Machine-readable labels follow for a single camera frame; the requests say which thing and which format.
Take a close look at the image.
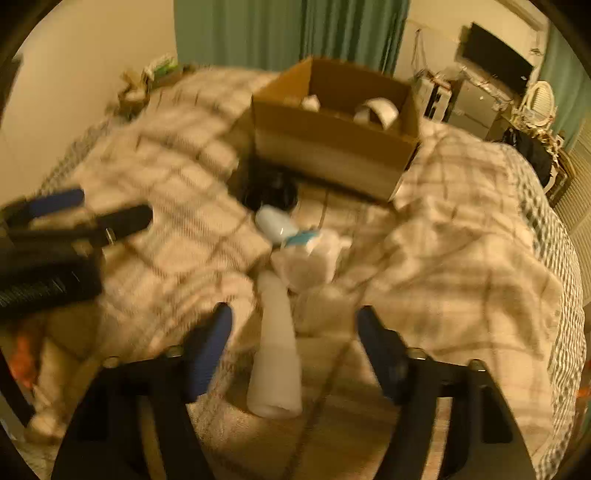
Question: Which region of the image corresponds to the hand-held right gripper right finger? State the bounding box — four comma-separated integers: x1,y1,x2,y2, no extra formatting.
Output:
356,306,539,480

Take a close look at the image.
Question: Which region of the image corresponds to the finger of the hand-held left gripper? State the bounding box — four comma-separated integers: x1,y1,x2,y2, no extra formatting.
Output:
88,205,154,245
2,188,85,222

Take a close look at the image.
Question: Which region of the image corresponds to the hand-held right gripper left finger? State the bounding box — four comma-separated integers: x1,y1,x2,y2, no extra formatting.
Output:
52,303,234,480

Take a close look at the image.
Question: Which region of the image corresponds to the white plastic bottle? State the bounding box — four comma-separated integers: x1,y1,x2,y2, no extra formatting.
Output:
246,270,304,420

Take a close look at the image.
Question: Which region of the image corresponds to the cardboard box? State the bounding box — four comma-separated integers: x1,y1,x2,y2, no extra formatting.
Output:
250,56,422,202

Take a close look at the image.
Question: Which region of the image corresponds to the clear plastic packet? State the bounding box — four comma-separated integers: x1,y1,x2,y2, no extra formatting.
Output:
271,228,354,296

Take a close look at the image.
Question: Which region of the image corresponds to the plaid blanket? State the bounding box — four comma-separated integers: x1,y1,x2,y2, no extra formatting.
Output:
25,67,587,480

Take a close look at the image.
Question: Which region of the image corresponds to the white and teal small bottle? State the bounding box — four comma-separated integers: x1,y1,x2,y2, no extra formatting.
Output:
255,205,298,245

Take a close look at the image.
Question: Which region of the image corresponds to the cluttered bedside shelf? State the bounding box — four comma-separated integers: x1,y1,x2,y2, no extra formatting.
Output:
117,54,197,109

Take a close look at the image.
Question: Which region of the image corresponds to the black round object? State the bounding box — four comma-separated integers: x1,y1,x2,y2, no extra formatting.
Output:
241,159,299,213

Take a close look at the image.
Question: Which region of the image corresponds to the white tape roll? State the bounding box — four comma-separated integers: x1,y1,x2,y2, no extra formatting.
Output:
355,98,400,132

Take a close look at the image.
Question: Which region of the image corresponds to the green curtain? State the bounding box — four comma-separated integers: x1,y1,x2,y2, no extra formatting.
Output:
173,0,411,77

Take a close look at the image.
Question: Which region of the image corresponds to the black television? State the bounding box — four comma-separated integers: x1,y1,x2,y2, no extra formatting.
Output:
462,22,535,97

